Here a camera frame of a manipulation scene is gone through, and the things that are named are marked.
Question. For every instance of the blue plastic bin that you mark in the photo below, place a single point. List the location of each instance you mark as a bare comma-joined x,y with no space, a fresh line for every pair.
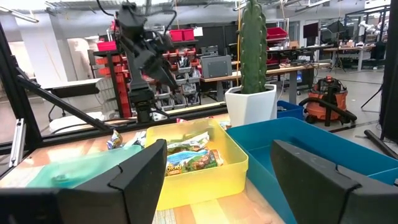
311,137

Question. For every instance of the black partition panel with feet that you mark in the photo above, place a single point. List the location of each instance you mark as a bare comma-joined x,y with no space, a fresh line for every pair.
390,77

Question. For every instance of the teal plastic bin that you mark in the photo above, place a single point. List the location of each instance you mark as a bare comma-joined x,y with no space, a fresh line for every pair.
77,168

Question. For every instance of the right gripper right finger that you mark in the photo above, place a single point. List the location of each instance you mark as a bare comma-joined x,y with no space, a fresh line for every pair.
311,186

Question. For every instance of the white hexagonal plant pot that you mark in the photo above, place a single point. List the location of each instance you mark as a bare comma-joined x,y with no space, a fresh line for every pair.
248,107

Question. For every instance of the blue orange granola bar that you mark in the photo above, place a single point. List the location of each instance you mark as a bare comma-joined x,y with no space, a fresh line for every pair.
199,163

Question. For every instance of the wooden workbench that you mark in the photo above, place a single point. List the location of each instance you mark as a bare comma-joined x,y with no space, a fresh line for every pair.
280,70

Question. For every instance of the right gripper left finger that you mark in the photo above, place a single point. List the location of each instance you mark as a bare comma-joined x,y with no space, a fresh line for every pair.
136,186

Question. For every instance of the red parts rack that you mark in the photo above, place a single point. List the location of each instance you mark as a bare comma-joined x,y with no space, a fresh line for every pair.
121,93

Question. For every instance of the blue silver granola bar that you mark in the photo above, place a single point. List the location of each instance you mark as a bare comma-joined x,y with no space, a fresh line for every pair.
136,139

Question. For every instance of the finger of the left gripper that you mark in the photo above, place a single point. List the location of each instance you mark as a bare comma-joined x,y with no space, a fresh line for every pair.
155,73
166,73

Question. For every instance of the orange shop vacuum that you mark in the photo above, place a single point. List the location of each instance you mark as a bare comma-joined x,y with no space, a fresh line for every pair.
323,105

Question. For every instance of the grey metal box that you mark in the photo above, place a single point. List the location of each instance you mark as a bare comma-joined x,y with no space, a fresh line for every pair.
216,67

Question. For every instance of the black aluminium rig frame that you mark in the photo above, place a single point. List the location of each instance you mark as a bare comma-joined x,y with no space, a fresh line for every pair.
18,93

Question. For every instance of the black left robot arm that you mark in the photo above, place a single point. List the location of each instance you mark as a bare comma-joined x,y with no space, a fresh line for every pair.
138,77

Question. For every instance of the green cactus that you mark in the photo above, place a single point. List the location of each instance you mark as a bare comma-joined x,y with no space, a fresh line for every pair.
253,46

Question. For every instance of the yellow plastic bin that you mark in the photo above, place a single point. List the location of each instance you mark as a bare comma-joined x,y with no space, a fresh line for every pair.
202,189

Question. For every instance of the black monitor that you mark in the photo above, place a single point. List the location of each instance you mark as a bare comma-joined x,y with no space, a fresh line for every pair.
311,30

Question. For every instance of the red storage bin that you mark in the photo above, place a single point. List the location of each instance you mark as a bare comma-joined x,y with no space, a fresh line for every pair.
182,35
107,46
276,32

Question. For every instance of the white desk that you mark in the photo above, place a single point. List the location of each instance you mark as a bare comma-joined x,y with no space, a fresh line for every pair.
77,83

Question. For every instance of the blue storage crate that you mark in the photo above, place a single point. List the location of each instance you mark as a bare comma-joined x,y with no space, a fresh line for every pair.
292,112

